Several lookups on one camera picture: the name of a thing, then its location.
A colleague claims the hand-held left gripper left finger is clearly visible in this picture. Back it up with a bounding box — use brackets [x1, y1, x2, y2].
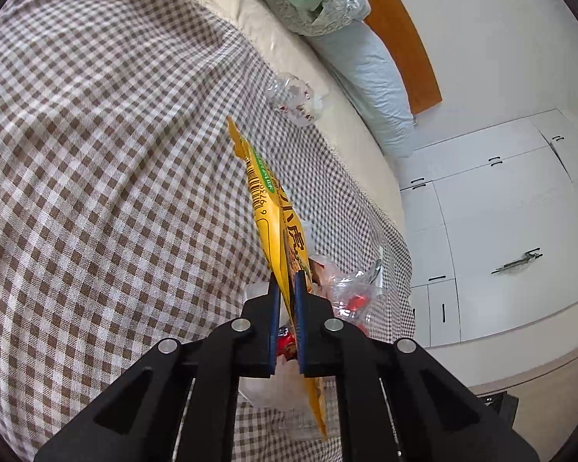
[34, 276, 282, 462]

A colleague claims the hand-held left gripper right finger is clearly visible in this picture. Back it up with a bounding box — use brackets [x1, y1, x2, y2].
[293, 269, 540, 462]

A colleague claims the yellow snack packet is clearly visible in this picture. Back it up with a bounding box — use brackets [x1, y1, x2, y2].
[226, 115, 329, 441]

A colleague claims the clear plastic bag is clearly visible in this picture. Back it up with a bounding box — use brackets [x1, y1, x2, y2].
[311, 253, 388, 340]

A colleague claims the white wardrobe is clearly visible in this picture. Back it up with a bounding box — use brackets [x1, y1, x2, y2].
[397, 108, 578, 347]

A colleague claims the crushed clear plastic bottle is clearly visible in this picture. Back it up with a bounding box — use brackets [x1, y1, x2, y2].
[265, 72, 326, 128]

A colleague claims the brown checked blanket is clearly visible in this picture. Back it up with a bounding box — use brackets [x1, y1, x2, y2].
[0, 0, 417, 462]

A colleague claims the light blue pillow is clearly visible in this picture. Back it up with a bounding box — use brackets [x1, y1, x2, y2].
[265, 0, 415, 157]

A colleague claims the beige bed sheet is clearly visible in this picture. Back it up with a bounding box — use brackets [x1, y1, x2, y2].
[164, 0, 405, 232]

